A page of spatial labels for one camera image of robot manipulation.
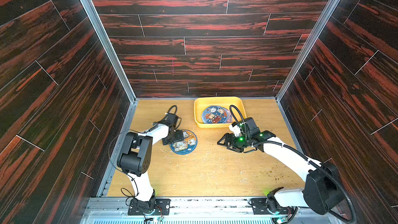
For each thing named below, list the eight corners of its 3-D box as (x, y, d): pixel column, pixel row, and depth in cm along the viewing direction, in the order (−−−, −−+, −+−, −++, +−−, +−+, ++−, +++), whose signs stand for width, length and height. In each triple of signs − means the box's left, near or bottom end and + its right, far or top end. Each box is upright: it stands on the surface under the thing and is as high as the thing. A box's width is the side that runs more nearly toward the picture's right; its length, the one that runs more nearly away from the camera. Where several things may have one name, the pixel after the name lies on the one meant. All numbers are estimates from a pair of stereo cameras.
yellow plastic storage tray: (193, 128, 105) (193, 122, 100) (194, 102, 121) (194, 96, 116) (215, 128, 105) (216, 122, 100) (213, 102, 121) (214, 96, 116)
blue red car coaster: (201, 123, 108) (202, 120, 105) (201, 109, 116) (201, 106, 113) (231, 123, 107) (232, 120, 105) (229, 109, 116) (230, 106, 113)
